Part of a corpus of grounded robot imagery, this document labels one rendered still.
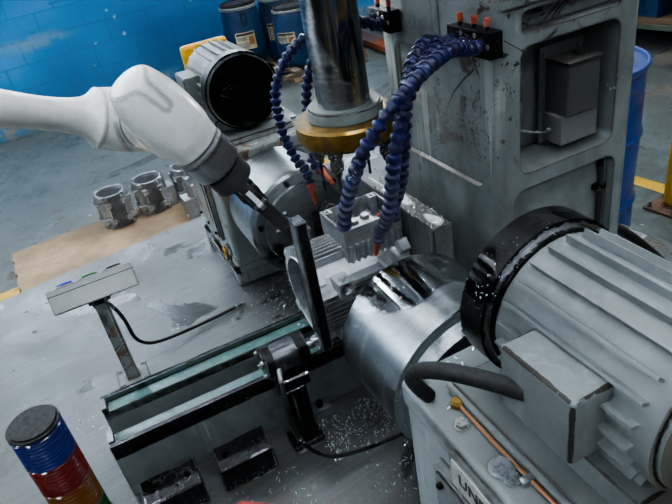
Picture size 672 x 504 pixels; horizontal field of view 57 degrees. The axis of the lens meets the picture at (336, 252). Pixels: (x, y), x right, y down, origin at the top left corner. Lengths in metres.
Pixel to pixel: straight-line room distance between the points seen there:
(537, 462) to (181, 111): 0.69
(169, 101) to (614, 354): 0.71
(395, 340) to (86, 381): 0.87
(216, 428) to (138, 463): 0.14
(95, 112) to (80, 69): 5.48
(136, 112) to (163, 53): 5.80
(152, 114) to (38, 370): 0.85
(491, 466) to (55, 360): 1.20
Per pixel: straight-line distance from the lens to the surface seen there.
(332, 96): 1.03
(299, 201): 1.34
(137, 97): 0.98
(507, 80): 1.02
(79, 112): 1.12
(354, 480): 1.14
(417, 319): 0.86
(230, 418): 1.19
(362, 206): 1.21
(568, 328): 0.58
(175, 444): 1.19
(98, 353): 1.61
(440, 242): 1.09
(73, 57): 6.56
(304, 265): 0.97
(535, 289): 0.61
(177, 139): 1.00
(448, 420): 0.72
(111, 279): 1.33
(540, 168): 1.13
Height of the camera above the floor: 1.70
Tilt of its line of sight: 32 degrees down
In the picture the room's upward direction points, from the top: 11 degrees counter-clockwise
